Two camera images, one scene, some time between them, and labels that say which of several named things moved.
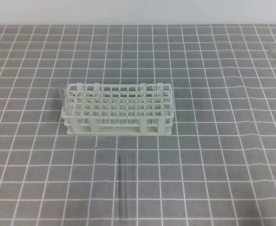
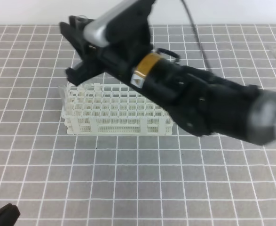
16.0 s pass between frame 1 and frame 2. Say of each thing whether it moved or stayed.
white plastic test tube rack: stayed
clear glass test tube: moved
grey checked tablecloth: stayed
